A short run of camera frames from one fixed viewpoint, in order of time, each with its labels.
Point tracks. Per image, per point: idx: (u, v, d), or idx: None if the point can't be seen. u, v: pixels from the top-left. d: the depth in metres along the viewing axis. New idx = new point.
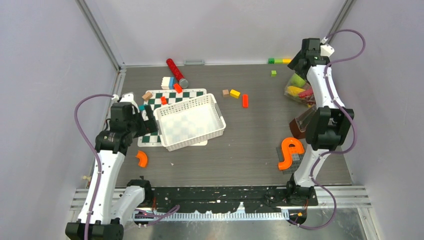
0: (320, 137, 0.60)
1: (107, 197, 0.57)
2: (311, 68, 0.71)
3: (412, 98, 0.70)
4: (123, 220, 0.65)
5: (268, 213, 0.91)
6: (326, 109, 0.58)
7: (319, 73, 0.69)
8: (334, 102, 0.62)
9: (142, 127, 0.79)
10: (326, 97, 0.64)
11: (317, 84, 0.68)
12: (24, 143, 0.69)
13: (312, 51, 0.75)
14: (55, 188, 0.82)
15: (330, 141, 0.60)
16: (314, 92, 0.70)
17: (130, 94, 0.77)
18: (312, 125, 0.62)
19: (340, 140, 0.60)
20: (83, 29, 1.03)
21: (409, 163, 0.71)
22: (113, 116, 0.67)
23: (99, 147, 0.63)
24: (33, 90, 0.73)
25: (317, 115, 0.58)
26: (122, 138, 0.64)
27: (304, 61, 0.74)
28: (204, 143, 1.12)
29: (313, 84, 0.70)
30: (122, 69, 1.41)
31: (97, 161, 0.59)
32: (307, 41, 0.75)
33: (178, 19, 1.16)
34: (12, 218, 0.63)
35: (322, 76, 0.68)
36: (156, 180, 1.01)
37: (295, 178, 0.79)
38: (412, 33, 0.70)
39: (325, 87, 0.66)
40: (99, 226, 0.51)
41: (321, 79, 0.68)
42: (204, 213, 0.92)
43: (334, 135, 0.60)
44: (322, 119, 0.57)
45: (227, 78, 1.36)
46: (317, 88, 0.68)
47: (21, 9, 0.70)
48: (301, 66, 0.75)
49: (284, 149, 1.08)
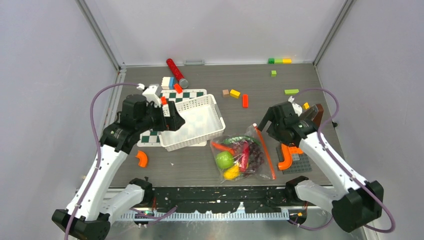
0: (359, 222, 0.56)
1: (98, 194, 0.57)
2: (303, 140, 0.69)
3: (412, 98, 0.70)
4: (113, 216, 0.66)
5: (268, 213, 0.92)
6: (353, 194, 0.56)
7: (316, 146, 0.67)
8: (354, 179, 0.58)
9: (161, 123, 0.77)
10: (342, 175, 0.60)
11: (325, 163, 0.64)
12: (24, 142, 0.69)
13: (290, 116, 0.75)
14: (54, 188, 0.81)
15: (368, 220, 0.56)
16: (323, 169, 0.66)
17: (154, 86, 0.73)
18: (343, 211, 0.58)
19: (377, 214, 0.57)
20: (83, 29, 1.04)
21: (409, 162, 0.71)
22: (124, 110, 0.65)
23: (104, 141, 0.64)
24: (33, 90, 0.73)
25: (347, 203, 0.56)
26: (127, 137, 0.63)
27: (291, 133, 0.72)
28: (203, 143, 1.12)
29: (316, 159, 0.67)
30: (122, 69, 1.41)
31: (97, 156, 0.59)
32: (280, 108, 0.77)
33: (178, 19, 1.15)
34: (12, 217, 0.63)
35: (321, 149, 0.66)
36: (156, 180, 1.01)
37: (298, 191, 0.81)
38: (414, 33, 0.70)
39: (335, 164, 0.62)
40: (83, 222, 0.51)
41: (323, 154, 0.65)
42: (204, 213, 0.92)
43: (369, 214, 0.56)
44: (356, 206, 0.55)
45: (227, 77, 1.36)
46: (325, 165, 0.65)
47: (21, 9, 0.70)
48: (290, 137, 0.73)
49: (283, 149, 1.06)
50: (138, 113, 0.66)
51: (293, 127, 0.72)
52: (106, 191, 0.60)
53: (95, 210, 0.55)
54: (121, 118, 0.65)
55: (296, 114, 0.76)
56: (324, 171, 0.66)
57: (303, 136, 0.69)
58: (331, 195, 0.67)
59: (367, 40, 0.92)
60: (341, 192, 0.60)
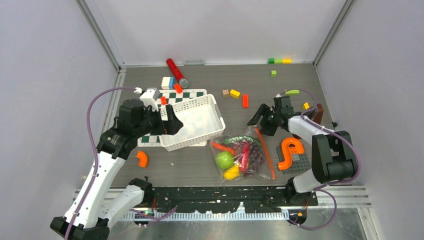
0: (331, 167, 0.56)
1: (96, 201, 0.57)
2: (290, 119, 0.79)
3: (412, 98, 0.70)
4: (112, 221, 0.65)
5: (268, 213, 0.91)
6: (321, 136, 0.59)
7: (297, 118, 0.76)
8: (324, 130, 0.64)
9: (159, 127, 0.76)
10: (315, 130, 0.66)
11: (302, 127, 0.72)
12: (25, 143, 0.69)
13: (286, 108, 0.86)
14: (54, 188, 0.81)
15: (344, 169, 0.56)
16: (303, 135, 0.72)
17: (151, 90, 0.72)
18: (315, 157, 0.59)
19: (353, 165, 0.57)
20: (83, 29, 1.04)
21: (409, 162, 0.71)
22: (121, 116, 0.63)
23: (101, 147, 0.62)
24: (33, 90, 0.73)
25: (315, 144, 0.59)
26: (125, 143, 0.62)
27: (282, 120, 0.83)
28: (203, 143, 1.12)
29: (298, 129, 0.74)
30: (122, 69, 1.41)
31: (94, 163, 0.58)
32: (280, 100, 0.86)
33: (178, 19, 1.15)
34: (11, 218, 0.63)
35: (301, 120, 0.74)
36: (156, 180, 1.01)
37: (295, 185, 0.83)
38: (414, 33, 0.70)
39: (310, 125, 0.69)
40: (80, 230, 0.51)
41: (302, 122, 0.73)
42: (204, 213, 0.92)
43: (344, 163, 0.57)
44: (323, 145, 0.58)
45: (227, 77, 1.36)
46: (303, 130, 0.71)
47: (20, 9, 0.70)
48: (280, 124, 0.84)
49: (283, 149, 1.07)
50: (135, 118, 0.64)
51: (284, 116, 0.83)
52: (104, 197, 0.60)
53: (93, 217, 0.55)
54: (119, 123, 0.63)
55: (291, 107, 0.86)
56: (304, 136, 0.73)
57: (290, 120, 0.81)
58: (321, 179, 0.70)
59: (367, 40, 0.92)
60: None
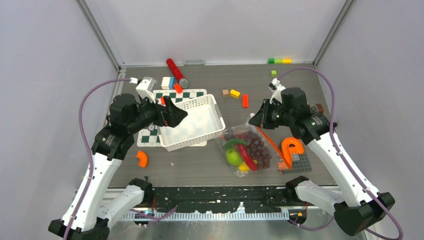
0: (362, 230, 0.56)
1: (93, 203, 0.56)
2: (315, 140, 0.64)
3: (411, 98, 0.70)
4: (112, 221, 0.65)
5: (268, 213, 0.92)
6: (365, 207, 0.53)
7: (329, 149, 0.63)
8: (368, 192, 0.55)
9: (159, 118, 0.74)
10: (355, 185, 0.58)
11: (336, 166, 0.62)
12: (25, 142, 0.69)
13: (302, 108, 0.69)
14: (54, 189, 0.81)
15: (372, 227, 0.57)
16: (333, 175, 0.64)
17: (147, 81, 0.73)
18: (348, 219, 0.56)
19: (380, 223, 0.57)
20: (83, 30, 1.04)
21: (408, 162, 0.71)
22: (113, 116, 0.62)
23: (96, 148, 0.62)
24: (33, 91, 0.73)
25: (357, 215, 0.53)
26: (120, 143, 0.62)
27: (301, 129, 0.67)
28: (203, 143, 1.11)
29: (326, 161, 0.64)
30: (122, 69, 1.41)
31: (89, 165, 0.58)
32: (294, 98, 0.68)
33: (178, 19, 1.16)
34: (12, 216, 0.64)
35: (334, 152, 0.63)
36: (156, 180, 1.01)
37: (297, 193, 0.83)
38: (413, 34, 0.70)
39: (350, 173, 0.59)
40: (78, 234, 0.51)
41: (335, 157, 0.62)
42: (204, 213, 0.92)
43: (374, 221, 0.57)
44: (365, 219, 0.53)
45: (227, 77, 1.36)
46: (336, 170, 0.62)
47: (21, 10, 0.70)
48: (299, 134, 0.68)
49: (284, 149, 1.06)
50: (128, 117, 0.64)
51: (304, 124, 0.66)
52: (102, 200, 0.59)
53: (91, 220, 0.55)
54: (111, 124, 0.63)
55: (307, 106, 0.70)
56: (333, 175, 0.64)
57: (316, 135, 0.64)
58: (332, 197, 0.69)
59: (366, 41, 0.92)
60: (351, 202, 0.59)
